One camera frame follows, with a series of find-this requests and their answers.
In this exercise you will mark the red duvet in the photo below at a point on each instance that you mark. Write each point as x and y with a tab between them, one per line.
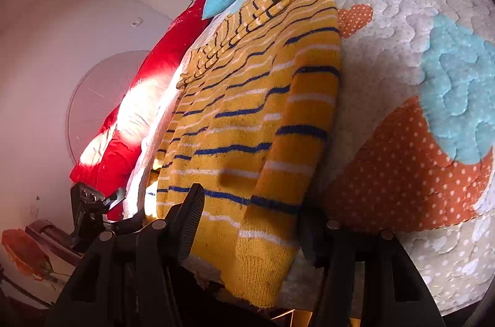
162	56

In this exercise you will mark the yellow striped knit sweater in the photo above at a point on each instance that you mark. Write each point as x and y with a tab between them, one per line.
247	125

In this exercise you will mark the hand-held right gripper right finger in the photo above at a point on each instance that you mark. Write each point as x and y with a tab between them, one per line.
311	238

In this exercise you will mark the white wall switch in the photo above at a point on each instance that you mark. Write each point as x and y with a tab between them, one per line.
136	22

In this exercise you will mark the dark wooden furniture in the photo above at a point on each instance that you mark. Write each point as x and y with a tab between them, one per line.
50	238

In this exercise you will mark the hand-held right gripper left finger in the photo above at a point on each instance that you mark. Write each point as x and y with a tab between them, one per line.
194	218

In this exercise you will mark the quilted patterned blanket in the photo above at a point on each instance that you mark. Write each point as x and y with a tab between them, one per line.
406	71

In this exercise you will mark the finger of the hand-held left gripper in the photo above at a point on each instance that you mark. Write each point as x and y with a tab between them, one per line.
129	223

